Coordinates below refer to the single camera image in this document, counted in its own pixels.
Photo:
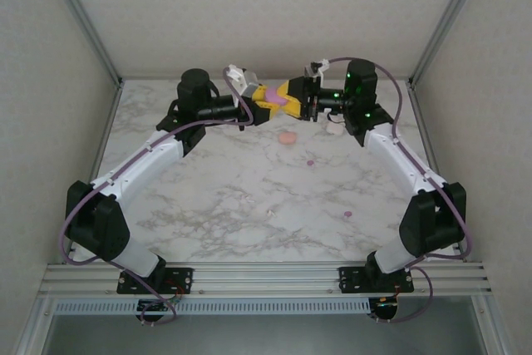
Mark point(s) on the purple earbud charging case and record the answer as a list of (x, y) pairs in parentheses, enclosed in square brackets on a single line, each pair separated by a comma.
[(275, 96)]

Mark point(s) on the pink earbud charging case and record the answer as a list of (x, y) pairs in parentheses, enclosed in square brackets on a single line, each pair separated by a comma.
[(287, 138)]

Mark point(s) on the white earbud charging case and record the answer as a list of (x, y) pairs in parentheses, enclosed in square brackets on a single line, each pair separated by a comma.
[(334, 128)]

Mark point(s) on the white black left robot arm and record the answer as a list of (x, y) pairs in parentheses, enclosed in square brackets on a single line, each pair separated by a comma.
[(99, 222)]

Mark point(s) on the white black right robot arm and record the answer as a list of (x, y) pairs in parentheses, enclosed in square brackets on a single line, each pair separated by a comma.
[(432, 222)]

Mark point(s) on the black controller board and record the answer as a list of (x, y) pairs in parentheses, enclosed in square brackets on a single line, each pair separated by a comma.
[(156, 309), (384, 309)]

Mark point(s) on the aluminium frame post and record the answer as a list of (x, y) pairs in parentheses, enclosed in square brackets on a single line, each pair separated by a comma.
[(89, 22), (446, 22)]

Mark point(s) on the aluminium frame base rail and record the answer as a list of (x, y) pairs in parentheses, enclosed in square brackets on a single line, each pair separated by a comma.
[(266, 280)]

